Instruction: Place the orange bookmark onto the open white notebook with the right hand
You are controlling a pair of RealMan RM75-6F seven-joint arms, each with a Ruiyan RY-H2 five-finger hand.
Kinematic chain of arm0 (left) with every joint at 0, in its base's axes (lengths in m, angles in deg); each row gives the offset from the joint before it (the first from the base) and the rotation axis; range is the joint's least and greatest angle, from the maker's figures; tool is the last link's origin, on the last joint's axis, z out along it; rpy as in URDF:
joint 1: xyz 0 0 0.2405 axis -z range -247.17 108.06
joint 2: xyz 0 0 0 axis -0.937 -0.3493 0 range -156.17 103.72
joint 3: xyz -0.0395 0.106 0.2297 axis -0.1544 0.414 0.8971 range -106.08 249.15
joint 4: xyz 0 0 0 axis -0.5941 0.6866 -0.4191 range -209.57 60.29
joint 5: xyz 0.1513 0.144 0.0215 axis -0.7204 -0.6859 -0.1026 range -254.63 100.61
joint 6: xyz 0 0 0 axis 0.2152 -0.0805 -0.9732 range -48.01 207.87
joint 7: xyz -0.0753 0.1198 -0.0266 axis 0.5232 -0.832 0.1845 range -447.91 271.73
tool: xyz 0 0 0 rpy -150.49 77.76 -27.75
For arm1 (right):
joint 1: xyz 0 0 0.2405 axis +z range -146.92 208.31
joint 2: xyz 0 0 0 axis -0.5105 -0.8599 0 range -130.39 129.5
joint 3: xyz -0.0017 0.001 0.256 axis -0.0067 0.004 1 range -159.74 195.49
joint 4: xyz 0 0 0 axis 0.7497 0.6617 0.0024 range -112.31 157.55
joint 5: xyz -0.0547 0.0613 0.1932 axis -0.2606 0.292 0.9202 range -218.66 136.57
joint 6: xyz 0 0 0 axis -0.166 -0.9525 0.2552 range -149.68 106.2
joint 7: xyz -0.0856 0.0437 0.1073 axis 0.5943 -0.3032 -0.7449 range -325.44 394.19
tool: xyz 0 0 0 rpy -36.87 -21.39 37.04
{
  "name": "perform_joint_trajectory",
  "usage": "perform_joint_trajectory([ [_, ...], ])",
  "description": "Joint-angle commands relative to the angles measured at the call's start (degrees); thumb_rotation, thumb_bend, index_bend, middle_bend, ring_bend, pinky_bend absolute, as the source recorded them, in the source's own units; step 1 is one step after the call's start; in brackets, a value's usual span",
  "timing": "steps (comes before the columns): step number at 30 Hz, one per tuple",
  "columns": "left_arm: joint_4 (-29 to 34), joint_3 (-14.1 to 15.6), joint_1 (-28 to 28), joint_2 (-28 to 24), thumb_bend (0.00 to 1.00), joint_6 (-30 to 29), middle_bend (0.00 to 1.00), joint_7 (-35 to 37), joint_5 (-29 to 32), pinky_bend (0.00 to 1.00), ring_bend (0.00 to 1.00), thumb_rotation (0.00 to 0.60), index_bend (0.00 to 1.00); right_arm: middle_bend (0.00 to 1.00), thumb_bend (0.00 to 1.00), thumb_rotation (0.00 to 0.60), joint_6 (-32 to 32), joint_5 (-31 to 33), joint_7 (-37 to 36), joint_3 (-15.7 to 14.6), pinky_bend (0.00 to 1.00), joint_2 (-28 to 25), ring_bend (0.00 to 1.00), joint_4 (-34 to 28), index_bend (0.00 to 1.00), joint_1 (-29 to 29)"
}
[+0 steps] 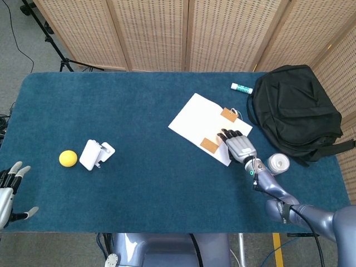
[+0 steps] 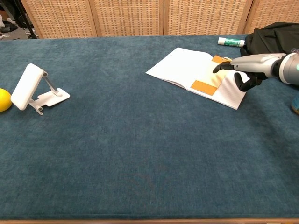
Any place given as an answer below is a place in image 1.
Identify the grey robot torso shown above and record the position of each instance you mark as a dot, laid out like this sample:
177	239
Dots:
172	250

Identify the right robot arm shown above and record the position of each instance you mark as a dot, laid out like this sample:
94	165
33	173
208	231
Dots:
278	192

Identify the black cloth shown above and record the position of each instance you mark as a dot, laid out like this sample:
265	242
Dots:
294	111

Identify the yellow ball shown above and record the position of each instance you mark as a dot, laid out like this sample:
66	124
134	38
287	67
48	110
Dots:
68	158

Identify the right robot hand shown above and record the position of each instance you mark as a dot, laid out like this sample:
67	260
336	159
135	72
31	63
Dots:
240	146

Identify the teal drink can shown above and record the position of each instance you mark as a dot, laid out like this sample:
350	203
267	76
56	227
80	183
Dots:
279	162

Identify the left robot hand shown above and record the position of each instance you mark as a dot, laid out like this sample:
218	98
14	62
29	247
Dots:
7	192

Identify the white and green glue stick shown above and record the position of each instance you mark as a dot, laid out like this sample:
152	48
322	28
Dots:
241	88

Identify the white folding phone stand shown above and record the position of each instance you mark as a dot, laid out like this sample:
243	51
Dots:
90	155

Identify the black tripod stand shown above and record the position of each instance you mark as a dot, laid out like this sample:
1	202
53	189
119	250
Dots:
55	47

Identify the metal table leg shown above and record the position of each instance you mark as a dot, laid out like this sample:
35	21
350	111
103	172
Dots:
241	250

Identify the white book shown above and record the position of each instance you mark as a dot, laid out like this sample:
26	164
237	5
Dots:
194	119

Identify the blue table cloth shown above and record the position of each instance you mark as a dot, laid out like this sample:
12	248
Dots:
139	111

